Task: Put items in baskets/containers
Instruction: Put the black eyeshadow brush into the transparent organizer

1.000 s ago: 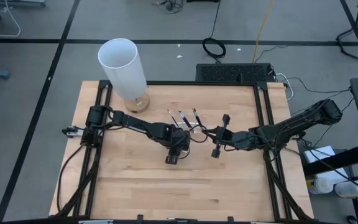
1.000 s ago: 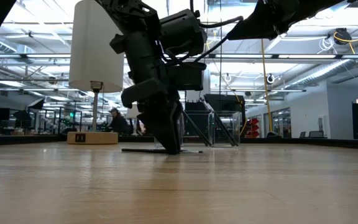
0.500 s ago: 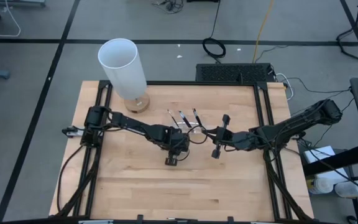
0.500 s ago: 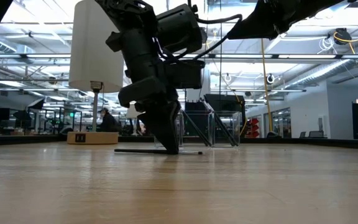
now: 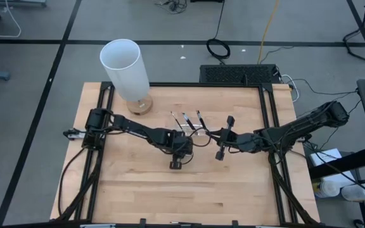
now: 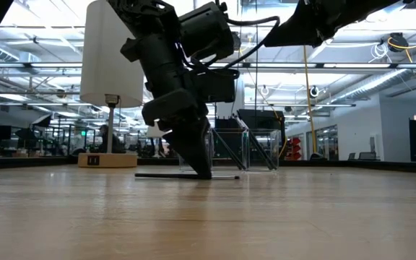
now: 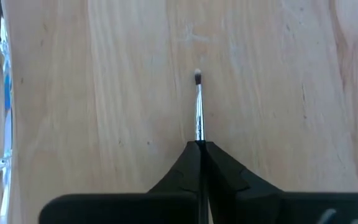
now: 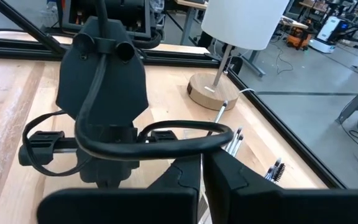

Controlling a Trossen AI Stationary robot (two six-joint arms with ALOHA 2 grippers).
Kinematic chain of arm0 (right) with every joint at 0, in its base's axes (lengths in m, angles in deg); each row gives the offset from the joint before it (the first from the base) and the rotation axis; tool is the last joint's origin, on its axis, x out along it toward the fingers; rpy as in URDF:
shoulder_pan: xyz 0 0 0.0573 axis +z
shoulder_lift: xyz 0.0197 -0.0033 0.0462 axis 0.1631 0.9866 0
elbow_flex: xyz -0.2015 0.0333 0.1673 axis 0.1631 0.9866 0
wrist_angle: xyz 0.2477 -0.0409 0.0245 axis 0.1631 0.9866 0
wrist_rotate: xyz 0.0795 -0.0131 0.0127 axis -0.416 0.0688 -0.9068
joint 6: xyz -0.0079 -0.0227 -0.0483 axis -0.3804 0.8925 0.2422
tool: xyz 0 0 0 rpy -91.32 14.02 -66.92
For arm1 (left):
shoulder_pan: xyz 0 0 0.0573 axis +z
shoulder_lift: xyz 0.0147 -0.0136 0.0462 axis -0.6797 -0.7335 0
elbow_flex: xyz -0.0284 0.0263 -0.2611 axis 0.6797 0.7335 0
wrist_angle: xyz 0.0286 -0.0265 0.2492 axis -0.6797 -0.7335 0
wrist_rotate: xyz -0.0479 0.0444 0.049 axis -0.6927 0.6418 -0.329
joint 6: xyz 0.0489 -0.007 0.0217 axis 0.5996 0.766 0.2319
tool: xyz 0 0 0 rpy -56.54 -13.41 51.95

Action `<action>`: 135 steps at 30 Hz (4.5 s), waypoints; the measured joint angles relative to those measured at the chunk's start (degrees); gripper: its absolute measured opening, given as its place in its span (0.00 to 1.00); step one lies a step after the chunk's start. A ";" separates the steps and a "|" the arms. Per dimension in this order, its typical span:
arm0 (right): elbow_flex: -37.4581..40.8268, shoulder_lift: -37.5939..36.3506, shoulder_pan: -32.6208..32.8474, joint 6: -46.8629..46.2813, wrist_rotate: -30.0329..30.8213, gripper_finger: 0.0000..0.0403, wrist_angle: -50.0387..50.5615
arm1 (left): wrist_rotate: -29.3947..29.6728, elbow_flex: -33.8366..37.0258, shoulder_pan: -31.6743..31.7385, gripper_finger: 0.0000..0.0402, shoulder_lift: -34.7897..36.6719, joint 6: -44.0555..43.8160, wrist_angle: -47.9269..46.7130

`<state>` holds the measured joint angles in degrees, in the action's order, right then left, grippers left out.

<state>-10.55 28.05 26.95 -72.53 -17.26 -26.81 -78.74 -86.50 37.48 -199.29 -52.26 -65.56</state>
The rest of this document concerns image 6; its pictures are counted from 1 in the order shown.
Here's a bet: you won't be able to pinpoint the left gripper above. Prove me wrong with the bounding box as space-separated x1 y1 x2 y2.
121 34 212 181

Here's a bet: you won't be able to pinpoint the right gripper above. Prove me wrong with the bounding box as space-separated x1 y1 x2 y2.
264 0 404 48

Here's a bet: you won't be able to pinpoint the small white background lamp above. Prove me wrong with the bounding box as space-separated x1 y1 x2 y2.
145 122 173 139

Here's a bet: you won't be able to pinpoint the clear acrylic organizer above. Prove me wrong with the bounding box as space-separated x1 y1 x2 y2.
178 128 280 173

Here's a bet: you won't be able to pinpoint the black background screen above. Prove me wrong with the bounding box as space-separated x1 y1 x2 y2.
214 109 287 163

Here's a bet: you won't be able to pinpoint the person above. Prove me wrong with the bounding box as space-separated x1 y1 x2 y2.
97 124 126 155

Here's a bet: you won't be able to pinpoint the red storage bins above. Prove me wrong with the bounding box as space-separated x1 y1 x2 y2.
290 136 303 161

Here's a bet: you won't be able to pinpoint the white shade wooden base lamp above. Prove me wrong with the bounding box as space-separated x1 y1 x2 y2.
77 0 147 169

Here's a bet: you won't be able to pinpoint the background chairs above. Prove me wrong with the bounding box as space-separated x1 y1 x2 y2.
347 151 381 161

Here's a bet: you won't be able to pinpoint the dark background workstations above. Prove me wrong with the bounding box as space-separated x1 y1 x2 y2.
0 114 97 159

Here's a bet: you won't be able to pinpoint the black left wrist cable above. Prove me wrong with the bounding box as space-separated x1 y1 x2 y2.
207 14 282 79

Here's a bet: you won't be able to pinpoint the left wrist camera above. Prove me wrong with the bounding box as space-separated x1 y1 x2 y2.
192 68 237 104

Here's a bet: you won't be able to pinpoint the yellow cable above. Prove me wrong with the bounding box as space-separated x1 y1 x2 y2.
301 45 319 157

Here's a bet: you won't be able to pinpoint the black ceiling cable reel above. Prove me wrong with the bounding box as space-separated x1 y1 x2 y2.
387 32 410 53

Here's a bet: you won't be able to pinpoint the black aluminium table frame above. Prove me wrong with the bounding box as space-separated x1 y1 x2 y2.
0 155 416 175

